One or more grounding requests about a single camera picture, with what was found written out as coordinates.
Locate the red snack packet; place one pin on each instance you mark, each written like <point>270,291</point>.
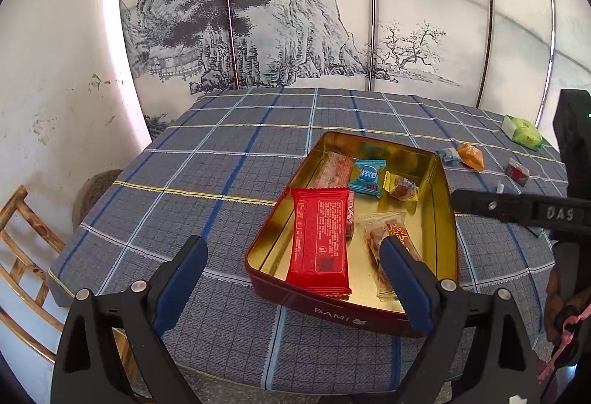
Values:
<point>318,242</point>

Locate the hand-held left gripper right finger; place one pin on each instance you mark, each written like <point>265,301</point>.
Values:
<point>406,284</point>

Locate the dark red tin box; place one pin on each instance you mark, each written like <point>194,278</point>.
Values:
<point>429,210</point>

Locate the clear orange cracker packet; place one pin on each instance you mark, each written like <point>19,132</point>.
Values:
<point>337,168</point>

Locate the green snack packet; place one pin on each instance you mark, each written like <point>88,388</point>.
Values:
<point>526,133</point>

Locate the grey plaid tablecloth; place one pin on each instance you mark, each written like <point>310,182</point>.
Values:
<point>207,182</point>

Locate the small grey blue candy packet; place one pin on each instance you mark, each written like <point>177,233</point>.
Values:
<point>449,153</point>

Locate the small white wrapper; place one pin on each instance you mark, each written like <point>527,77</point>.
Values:
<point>501,187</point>

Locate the small grey red packet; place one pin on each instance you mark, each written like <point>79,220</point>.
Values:
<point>517,171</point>

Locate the small blue snack packet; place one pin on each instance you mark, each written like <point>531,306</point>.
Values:
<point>367,176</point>

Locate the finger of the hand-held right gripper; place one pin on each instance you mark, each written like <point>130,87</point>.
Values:
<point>508,205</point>

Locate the person's right hand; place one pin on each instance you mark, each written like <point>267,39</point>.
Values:
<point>561,288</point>

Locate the round woven stool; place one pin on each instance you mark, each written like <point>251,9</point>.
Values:
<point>92,196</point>

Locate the wooden chair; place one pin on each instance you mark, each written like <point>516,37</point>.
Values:
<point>44,233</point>

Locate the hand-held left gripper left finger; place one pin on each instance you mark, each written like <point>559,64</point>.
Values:
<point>180,284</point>

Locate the clear packet of brown snacks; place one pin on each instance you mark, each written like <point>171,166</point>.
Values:
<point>374,233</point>

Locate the orange snack packet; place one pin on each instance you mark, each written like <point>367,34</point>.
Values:
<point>472,156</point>

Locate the yellow candy packet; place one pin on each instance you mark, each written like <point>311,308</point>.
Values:
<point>401,190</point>

